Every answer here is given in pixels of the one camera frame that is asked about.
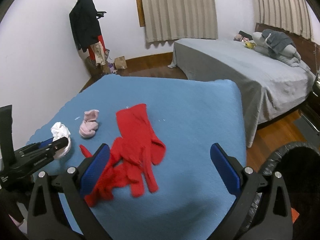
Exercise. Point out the grey folded blankets pile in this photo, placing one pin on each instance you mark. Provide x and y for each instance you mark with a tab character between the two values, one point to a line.
277	45

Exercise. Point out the beige hanging garment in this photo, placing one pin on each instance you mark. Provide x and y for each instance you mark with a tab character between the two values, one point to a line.
99	53

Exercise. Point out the black hanging jacket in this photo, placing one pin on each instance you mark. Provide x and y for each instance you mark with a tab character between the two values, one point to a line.
85	26

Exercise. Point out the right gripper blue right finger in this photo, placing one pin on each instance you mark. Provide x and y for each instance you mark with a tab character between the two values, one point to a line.
261	209

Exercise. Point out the beige curtain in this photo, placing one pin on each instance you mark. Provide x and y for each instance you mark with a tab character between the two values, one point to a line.
289	15
167	20

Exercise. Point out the wicker laundry basket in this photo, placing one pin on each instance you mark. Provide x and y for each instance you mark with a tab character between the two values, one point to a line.
97	70

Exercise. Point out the left beige curtain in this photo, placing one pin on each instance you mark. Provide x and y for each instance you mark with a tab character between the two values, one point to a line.
167	20

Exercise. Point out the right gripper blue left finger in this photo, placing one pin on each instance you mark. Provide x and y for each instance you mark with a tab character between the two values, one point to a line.
57	209

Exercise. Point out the brown paper bag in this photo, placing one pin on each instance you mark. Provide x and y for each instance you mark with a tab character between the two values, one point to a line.
120	63

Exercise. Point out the wooden headboard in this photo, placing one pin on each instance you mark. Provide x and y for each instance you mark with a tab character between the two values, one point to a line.
308	50

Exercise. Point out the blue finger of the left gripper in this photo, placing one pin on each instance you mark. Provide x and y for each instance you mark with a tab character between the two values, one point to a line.
49	151
45	143

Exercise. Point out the right beige curtain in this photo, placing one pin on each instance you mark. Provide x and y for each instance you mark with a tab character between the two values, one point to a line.
289	15

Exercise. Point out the black lined trash bin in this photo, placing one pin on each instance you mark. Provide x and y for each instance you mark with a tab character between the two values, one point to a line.
298	162

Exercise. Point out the pink plush toy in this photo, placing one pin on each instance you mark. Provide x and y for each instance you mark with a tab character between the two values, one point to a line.
240	38

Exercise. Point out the pink baby socks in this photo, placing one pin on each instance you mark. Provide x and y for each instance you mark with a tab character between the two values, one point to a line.
89	124

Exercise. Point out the black metal chair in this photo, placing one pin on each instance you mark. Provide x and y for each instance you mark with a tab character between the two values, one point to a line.
309	110

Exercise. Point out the bed with grey sheet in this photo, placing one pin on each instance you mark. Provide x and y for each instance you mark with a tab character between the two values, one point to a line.
269	87

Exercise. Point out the orange mesh sponge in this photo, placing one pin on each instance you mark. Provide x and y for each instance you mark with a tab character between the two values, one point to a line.
294	214

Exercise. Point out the red hanging garment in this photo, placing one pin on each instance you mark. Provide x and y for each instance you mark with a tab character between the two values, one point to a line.
91	55

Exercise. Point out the yellow plush toy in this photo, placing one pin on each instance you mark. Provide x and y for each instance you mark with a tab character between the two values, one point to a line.
250	45

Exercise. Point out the red glove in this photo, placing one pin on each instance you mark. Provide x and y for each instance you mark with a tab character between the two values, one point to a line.
134	126
123	168

